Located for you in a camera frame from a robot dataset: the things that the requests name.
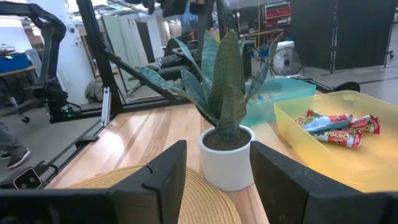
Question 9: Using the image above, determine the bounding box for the blue storage box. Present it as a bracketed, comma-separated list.
[0, 52, 32, 74]

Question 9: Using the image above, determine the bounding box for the black keyboard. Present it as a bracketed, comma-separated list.
[156, 53, 187, 69]

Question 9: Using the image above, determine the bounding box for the black partition screen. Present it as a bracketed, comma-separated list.
[291, 0, 397, 72]

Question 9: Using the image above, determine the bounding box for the translucent yellow plastic bin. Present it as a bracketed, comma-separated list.
[273, 90, 398, 194]

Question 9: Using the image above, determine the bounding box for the small black table-level camera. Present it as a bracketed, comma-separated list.
[12, 167, 44, 190]

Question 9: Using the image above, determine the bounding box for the snake plant in white pot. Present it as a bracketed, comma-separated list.
[135, 29, 284, 193]

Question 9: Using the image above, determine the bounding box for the silver aluminium extrusion piece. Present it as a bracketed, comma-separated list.
[101, 86, 112, 128]

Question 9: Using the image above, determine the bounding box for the round woven straw placemat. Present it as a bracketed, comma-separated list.
[67, 164, 243, 224]

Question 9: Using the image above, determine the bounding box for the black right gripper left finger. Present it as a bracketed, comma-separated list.
[111, 139, 188, 224]

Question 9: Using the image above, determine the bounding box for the translucent green plastic bin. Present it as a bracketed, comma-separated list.
[241, 76, 317, 127]

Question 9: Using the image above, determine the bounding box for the person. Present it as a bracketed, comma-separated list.
[0, 119, 32, 170]

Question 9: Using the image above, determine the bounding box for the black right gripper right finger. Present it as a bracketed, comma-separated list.
[250, 141, 360, 224]

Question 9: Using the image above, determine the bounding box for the small black table clamp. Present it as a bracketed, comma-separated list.
[74, 134, 100, 149]

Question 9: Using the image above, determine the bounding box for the pale leaning panel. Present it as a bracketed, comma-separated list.
[102, 14, 156, 94]

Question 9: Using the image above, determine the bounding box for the white floor fan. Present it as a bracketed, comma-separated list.
[269, 40, 304, 77]

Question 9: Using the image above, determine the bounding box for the red tool cabinet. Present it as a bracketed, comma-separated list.
[264, 4, 293, 32]

